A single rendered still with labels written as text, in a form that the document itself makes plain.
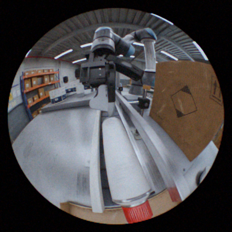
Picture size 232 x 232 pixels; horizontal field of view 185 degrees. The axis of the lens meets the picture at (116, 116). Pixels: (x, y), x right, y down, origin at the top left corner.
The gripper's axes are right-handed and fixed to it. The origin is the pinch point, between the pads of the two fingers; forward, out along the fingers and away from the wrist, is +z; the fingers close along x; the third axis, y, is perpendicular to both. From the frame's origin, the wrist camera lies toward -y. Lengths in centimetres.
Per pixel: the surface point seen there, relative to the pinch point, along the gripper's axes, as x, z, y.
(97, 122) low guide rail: 0.8, 1.1, 4.0
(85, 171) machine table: 7.2, 12.5, 8.8
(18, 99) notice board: -102, -94, 433
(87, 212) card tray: 18.6, 16.2, 8.9
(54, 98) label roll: -37, -15, 54
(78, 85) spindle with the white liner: -46, -24, 28
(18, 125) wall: -92, 26, 452
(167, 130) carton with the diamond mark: 1.8, 6.9, -20.5
